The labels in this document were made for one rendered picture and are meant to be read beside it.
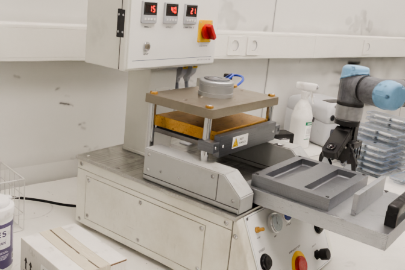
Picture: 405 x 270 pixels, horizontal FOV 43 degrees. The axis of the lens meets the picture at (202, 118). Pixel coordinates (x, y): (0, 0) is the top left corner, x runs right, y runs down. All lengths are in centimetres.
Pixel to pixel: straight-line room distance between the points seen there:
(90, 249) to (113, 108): 72
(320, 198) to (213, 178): 21
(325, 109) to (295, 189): 108
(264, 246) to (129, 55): 49
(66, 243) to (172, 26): 53
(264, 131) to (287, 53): 97
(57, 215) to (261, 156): 54
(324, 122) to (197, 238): 110
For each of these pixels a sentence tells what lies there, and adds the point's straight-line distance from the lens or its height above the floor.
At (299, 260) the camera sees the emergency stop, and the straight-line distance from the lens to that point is 115.
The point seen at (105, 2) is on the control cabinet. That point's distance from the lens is 117.
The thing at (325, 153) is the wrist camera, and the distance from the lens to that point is 144.
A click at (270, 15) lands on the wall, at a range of 209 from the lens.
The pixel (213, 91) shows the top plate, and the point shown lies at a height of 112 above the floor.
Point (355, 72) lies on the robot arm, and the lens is 147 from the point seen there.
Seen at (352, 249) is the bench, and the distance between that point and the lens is 138.
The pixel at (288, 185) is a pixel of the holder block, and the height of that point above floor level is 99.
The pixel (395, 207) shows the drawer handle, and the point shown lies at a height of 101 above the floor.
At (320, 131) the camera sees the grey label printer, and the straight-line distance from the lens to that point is 207.
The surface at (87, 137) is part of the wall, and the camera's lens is 165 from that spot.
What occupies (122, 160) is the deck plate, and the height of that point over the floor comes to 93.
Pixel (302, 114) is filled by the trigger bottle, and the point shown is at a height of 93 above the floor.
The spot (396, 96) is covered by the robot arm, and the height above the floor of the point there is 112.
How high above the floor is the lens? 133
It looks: 13 degrees down
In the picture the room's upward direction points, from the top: 6 degrees clockwise
